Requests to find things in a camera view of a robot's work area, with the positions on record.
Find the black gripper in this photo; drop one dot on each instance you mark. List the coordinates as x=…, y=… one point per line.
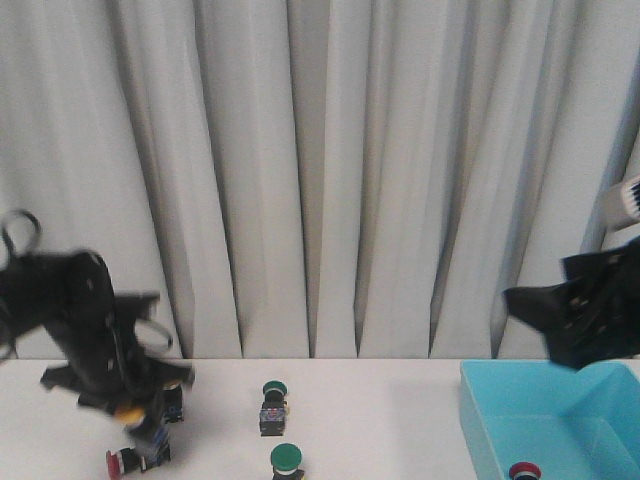
x=593, y=315
x=109, y=367

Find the yellow push button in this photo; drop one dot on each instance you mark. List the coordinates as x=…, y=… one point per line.
x=173, y=410
x=130, y=416

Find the red push button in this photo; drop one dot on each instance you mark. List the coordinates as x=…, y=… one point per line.
x=524, y=471
x=149, y=451

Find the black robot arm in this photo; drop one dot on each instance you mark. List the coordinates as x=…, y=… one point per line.
x=72, y=298

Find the light blue plastic box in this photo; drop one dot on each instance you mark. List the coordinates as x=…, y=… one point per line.
x=571, y=424

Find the upright yellow push button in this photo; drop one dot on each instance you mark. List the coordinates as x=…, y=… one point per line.
x=173, y=410

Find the lying red push button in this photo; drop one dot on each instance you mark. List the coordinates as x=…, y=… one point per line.
x=149, y=451

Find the lying green push button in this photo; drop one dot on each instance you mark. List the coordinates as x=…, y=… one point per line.
x=274, y=409

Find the upright green push button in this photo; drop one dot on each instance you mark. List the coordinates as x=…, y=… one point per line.
x=286, y=459

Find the grey pleated curtain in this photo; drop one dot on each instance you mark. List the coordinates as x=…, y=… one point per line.
x=323, y=179

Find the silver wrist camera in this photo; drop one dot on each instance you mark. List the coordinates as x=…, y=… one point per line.
x=620, y=204

